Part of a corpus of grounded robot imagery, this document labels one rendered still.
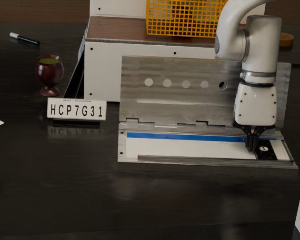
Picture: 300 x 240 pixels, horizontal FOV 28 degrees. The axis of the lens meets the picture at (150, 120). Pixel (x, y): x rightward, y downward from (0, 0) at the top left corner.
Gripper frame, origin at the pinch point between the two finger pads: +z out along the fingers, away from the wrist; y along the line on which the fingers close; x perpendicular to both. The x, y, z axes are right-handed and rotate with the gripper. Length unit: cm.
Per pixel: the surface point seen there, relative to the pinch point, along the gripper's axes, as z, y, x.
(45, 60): -13, -56, 34
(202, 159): 3.1, -12.9, -5.5
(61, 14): -19, -59, 114
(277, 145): 1.2, 7.3, 2.2
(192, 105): -6.6, -14.3, 9.9
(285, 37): -16, 32, 95
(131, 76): -13.5, -30.7, 9.6
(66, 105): -3, -48, 17
